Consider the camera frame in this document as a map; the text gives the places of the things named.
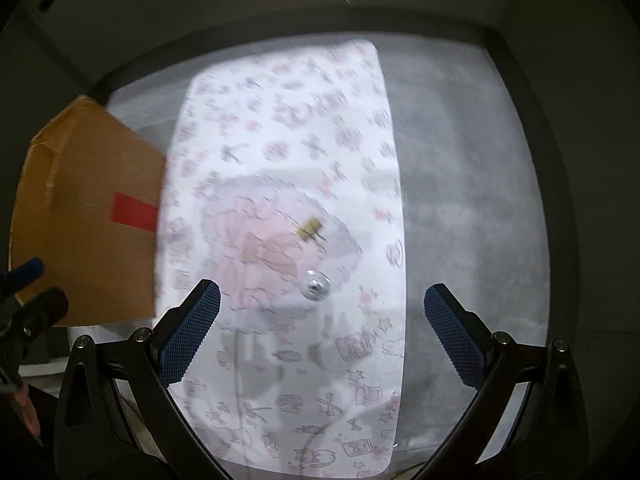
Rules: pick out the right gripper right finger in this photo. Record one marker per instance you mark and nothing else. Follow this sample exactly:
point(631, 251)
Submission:
point(464, 336)

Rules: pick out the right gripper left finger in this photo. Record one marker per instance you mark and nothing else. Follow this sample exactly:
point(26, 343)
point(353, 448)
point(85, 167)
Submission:
point(181, 330)

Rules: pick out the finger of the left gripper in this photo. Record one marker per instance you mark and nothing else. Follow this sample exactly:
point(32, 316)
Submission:
point(22, 276)
point(42, 312)

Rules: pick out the person left hand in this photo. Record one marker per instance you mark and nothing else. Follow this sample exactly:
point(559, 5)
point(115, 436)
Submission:
point(26, 410)

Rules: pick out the brown cardboard box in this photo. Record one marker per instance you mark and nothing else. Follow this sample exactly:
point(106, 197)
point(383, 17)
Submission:
point(87, 205)

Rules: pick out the round silver metal piece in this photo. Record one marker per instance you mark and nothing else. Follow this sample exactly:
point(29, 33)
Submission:
point(315, 286)

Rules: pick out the gold binder clip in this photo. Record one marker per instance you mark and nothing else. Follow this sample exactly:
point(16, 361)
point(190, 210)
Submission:
point(311, 229)

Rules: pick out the white patterned table mat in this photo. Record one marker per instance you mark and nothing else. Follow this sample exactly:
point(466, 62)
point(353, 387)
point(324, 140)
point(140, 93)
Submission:
point(282, 383)

